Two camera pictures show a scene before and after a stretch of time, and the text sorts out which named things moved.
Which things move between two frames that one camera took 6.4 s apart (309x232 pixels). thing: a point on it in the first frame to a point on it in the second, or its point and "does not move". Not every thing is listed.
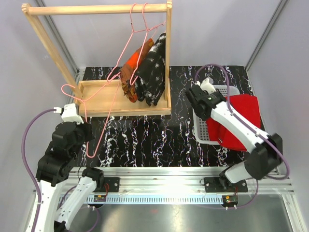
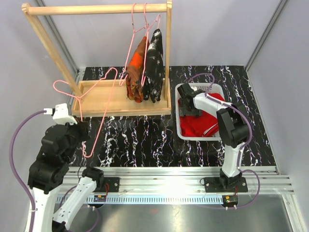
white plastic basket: (199, 126) to (217, 88)
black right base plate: (213, 184) does not move
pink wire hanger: (108, 79) to (133, 33)
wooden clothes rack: (98, 98) does not move
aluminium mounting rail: (179, 181) does not move
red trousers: (248, 103) to (205, 125)
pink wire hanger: (92, 93) to (80, 109)
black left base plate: (114, 183) does not move
